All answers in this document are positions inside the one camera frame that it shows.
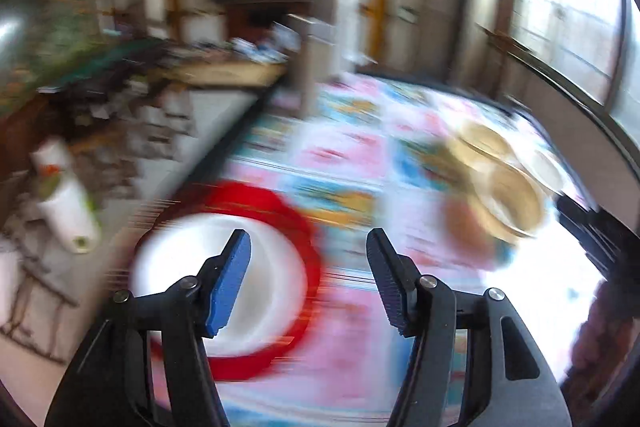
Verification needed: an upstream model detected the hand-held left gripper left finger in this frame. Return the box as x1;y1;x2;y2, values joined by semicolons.
45;229;253;427

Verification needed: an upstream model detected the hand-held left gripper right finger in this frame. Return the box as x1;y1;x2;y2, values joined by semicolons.
366;229;573;427

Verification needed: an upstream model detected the red rimmed white plate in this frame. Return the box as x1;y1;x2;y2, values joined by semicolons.
127;181;323;380

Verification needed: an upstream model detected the cream plastic plate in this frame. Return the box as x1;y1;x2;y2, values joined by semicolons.
472;162;548;243
447;121;518;170

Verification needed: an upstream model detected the person's right forearm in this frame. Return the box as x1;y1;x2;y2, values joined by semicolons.
564;279;638;390

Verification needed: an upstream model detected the printed tablecloth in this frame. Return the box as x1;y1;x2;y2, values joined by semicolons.
150;74;608;427

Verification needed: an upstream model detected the white bottle with green label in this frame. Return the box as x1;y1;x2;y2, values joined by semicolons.
29;138;101;256

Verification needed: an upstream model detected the wooden side table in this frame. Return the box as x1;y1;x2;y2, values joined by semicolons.
185;56;287;88

